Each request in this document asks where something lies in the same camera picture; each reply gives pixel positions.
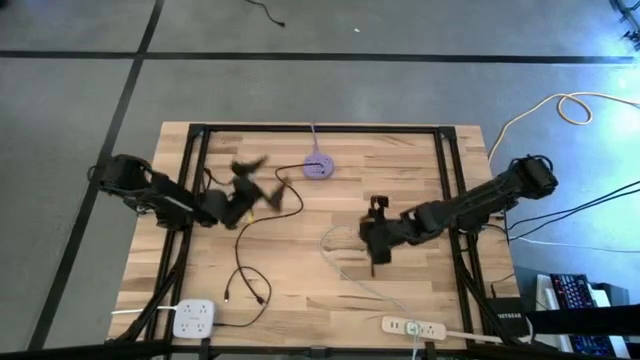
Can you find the purple round power hub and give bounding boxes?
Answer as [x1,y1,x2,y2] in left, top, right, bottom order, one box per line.
[302,153,336,181]

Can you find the white square power strip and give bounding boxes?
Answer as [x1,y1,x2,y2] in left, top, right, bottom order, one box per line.
[172,298,216,340]

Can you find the backlit keyboard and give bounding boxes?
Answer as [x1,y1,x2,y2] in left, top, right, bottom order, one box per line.
[567,333,617,359]

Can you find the yellow cable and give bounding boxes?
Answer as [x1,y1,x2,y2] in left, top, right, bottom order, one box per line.
[488,92,640,157]

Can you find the short black USB cable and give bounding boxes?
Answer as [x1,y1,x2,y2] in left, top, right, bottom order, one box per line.
[213,264,274,329]

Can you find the long black USB cable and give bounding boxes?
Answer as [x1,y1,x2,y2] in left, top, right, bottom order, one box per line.
[233,161,324,307]

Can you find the white floor cable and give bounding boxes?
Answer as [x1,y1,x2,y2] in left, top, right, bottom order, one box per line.
[514,236,640,254]

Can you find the black network switch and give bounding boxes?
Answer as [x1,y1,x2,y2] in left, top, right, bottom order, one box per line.
[487,297,532,335]

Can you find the black stand legs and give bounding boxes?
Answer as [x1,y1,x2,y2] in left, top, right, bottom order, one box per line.
[608,0,640,51]

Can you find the black keyboard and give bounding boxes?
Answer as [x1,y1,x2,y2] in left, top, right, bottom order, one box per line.
[549,272,597,311]

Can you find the black table frame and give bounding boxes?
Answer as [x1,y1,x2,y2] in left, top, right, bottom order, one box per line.
[107,122,531,360]

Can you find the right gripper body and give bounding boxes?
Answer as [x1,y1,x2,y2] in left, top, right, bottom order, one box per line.
[367,194,407,267]

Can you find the white power strip cord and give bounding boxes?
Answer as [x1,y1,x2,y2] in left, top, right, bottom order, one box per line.
[109,304,179,317]

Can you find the black floor cable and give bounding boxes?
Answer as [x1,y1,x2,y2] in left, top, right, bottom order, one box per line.
[508,188,640,244]
[507,179,640,229]

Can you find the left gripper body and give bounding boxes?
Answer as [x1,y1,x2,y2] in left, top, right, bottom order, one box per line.
[227,173,265,224]

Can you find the beige long power strip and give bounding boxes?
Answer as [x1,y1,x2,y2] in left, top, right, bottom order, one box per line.
[381,315,448,342]

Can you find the black cable with plug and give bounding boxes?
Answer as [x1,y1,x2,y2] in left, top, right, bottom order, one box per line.
[244,0,287,29]

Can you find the white braided USB cable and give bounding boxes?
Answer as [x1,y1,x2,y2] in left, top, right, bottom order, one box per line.
[318,223,422,360]

